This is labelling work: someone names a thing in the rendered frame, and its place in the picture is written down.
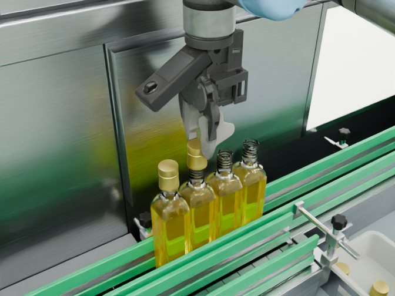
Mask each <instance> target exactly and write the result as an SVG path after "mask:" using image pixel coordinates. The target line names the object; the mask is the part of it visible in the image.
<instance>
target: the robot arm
mask: <svg viewBox="0 0 395 296"><path fill-rule="evenodd" d="M310 1H315V0H182V2H183V30H184V31H185V43H186V45H185V46H184V47H183V48H182V49H180V50H179V51H178V52H177V53H176V54H175V55H173V56H172V57H171V58H170V59H169V60H168V61H167V62H166V63H165V64H164V65H163V66H161V67H160V68H159V69H158V70H157V71H156V72H155V73H154V74H153V75H152V76H150V77H149V78H148V79H147V80H146V81H145V82H143V83H142V84H141V85H140V86H139V87H138V88H137V89H136V90H135V95H136V96H137V97H138V99H139V100H140V101H141V102H142V103H143V104H144V105H146V106H147V107H148V108H149V109H150V110H152V111H153V112H158V111H160V110H161V108H163V107H164V106H165V105H166V104H167V103H168V102H169V101H170V100H171V99H173V98H174V97H175V96H176V95H177V94H178V93H179V94H178V98H179V107H180V114H181V118H182V120H183V126H184V128H185V132H186V136H187V139H188V141H190V140H192V139H197V135H196V130H197V128H199V127H200V131H201V138H200V141H201V145H202V148H201V150H200V151H201V153H202V154H203V155H204V156H205V158H206V159H207V160H209V159H211V157H212V156H213V154H214V152H215V148H216V146H217V145H218V144H220V143H221V142H223V141H224V140H226V139H227V138H228V137H230V136H231V135H232V134H233V133H234V131H235V127H234V124H233V123H228V122H224V121H223V113H222V111H221V110H219V108H218V107H219V106H226V105H229V104H232V103H233V102H234V104H235V105H236V104H238V103H241V102H244V101H246V100H247V83H248V74H249V71H247V70H246V69H244V68H242V55H243V35H244V31H243V30H241V29H236V28H235V26H236V6H238V7H240V8H243V9H244V10H245V11H247V12H248V13H250V14H252V15H254V16H257V17H260V18H267V19H270V20H272V21H284V20H287V19H289V18H291V17H292V16H293V15H294V14H295V13H296V12H297V11H300V10H301V9H302V8H303V7H304V5H305V3H306V2H310ZM331 1H333V2H334V3H336V4H338V5H340V6H342V7H343V8H345V9H346V10H349V11H350V12H352V13H354V14H356V15H357V16H359V17H361V18H363V19H364V20H366V21H367V22H370V23H371V24H373V25H374V26H376V27H378V28H380V29H381V30H383V31H385V32H386V33H388V34H390V35H391V36H393V37H395V0H331ZM243 81H245V91H244V95H242V82H243Z"/></svg>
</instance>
